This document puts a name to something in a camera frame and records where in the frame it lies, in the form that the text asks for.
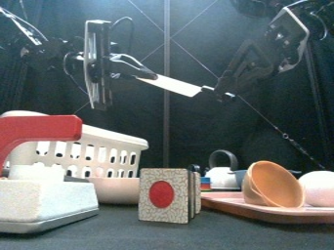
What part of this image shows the orange plastic bowl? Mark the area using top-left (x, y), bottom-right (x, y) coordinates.
top-left (241, 160), bottom-right (306, 209)

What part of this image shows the white plastic perforated basket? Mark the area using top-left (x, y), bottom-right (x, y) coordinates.
top-left (6, 123), bottom-right (150, 180)

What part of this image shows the toy cleaver with black handle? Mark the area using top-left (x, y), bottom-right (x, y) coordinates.
top-left (136, 73), bottom-right (238, 100)

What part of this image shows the white rounded toy container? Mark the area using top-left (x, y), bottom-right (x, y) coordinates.
top-left (0, 109), bottom-right (50, 118)

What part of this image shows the grey vertical frame pole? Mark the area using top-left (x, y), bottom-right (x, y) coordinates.
top-left (162, 0), bottom-right (173, 169)

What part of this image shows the pale pinkish white bowl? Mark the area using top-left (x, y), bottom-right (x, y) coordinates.
top-left (87, 177), bottom-right (143, 206)

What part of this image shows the small colourful toy piece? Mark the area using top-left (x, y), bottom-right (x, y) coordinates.
top-left (199, 176), bottom-right (213, 191)

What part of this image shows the patterned box with red circle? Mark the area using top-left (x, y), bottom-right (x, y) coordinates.
top-left (138, 167), bottom-right (202, 226)

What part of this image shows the white kettle with black handle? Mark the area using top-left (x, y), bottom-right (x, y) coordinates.
top-left (203, 148), bottom-right (242, 190)

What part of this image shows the blue toy pot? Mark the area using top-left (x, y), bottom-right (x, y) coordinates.
top-left (231, 169), bottom-right (251, 188)

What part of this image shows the white toy egg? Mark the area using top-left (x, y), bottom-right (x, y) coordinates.
top-left (298, 170), bottom-right (334, 208)

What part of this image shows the pink plastic tray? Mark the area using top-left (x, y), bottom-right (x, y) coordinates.
top-left (199, 190), bottom-right (334, 226)

